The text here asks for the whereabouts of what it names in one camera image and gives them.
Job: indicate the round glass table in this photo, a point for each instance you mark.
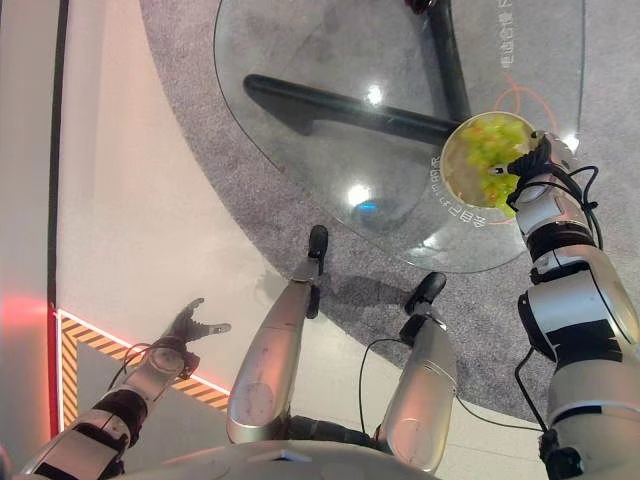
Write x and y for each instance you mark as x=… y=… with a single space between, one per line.
x=320 y=170

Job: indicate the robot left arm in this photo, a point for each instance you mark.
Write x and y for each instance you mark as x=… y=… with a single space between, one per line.
x=100 y=425

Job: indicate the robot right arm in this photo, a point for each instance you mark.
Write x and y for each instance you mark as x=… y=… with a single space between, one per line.
x=580 y=310

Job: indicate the black table base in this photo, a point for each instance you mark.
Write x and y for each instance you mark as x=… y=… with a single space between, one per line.
x=380 y=117

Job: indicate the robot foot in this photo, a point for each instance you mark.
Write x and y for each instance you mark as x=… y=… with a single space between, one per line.
x=426 y=290
x=318 y=242

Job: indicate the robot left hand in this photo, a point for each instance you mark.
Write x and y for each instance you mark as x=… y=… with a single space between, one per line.
x=184 y=330

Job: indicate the black wall trim strip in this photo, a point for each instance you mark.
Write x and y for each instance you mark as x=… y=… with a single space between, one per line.
x=57 y=150

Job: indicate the round paper plate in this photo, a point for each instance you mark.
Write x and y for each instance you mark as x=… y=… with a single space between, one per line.
x=457 y=172

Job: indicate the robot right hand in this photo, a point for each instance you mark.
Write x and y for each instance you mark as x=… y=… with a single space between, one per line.
x=534 y=156

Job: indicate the robot leg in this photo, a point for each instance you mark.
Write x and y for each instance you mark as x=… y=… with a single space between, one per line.
x=275 y=360
x=425 y=395

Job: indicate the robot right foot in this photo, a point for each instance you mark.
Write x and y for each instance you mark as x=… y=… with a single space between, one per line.
x=426 y=290

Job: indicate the robot left leg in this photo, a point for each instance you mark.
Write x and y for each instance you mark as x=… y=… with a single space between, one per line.
x=275 y=360

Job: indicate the green grape bunch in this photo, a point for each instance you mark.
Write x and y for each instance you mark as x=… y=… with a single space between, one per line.
x=487 y=145

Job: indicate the robot silver torso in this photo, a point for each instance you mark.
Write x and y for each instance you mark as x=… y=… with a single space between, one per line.
x=280 y=462

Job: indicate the grey carpet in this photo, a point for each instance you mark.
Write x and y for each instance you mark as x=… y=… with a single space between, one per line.
x=235 y=165

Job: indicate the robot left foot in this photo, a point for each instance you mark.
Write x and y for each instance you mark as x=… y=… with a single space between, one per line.
x=318 y=242

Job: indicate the robot right leg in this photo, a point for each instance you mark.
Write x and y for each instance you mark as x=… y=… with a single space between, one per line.
x=425 y=395

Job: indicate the orange black hazard tape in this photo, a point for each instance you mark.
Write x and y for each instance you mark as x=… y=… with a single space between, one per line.
x=100 y=345

